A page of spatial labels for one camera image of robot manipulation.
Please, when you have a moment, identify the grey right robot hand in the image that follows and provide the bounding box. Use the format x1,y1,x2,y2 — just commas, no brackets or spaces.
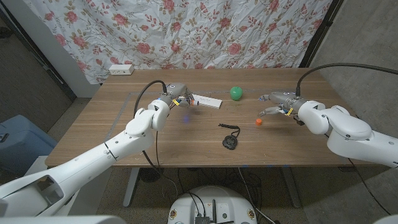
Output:
257,91,307,118

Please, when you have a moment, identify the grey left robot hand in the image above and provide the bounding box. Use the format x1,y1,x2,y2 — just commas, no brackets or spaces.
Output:
160,82,196,108

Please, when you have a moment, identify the green ball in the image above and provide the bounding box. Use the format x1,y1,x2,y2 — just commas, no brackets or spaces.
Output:
229,86,244,101

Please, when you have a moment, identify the flat white rectangular box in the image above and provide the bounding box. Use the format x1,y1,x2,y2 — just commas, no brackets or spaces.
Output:
192,93,223,110

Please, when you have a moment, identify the floral rose print curtain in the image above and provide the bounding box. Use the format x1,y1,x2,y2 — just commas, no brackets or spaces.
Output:
23,0,333,85

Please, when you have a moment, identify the white power strip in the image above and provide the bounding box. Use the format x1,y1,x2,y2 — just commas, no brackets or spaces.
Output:
108,63,135,76

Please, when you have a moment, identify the black backdrop stand pole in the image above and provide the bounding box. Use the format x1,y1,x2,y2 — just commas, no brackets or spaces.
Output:
298,0,345,68

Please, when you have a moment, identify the round black floor fan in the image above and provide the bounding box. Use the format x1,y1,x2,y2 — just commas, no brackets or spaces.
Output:
138,167,165,183

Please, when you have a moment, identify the metal table leg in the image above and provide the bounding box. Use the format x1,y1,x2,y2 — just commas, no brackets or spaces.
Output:
123,167,141,208
281,167,302,208

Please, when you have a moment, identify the white robot torso base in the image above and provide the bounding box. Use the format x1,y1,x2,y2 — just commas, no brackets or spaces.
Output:
167,185,258,224

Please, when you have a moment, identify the blue plastic bin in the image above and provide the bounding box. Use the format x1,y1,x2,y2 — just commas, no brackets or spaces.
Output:
0,114,58,175

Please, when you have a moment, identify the white robot head rim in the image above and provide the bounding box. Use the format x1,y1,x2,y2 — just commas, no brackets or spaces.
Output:
0,215,127,224

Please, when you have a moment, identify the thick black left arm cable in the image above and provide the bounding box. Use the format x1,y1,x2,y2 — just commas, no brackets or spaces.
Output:
133,80,178,194

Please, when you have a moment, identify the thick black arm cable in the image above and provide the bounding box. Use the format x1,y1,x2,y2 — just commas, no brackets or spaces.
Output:
295,63,398,97
133,80,178,194

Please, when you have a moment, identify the thin black left wrist cable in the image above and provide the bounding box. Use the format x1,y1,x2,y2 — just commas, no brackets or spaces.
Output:
154,130,178,194

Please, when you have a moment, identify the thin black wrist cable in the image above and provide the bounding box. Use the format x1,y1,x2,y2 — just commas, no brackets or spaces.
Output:
347,157,392,216
154,130,178,194

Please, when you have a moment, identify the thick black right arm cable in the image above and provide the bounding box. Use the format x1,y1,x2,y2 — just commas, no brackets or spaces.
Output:
295,63,398,97

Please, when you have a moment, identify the black stopwatch with cord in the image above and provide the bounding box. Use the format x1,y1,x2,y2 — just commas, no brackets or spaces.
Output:
218,123,241,151

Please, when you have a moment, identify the black floor cable tangle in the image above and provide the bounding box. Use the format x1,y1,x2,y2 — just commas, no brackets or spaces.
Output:
177,167,265,218

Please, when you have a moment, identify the white floor cable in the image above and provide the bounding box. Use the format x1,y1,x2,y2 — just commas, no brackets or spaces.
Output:
238,167,276,224

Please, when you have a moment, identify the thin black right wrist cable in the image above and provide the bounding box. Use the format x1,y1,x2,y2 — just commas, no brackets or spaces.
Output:
347,157,392,216

